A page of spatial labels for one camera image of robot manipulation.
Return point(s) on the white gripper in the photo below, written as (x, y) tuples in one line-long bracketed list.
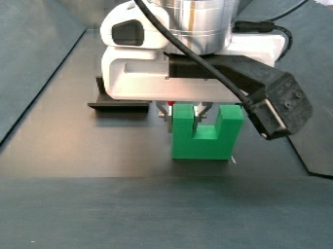
[(138, 55)]

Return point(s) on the green U-shaped block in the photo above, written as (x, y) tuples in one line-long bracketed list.
[(207, 141)]

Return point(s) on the dark olive angle bracket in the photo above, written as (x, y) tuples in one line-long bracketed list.
[(107, 104)]

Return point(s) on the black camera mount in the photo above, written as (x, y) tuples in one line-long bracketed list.
[(279, 108)]

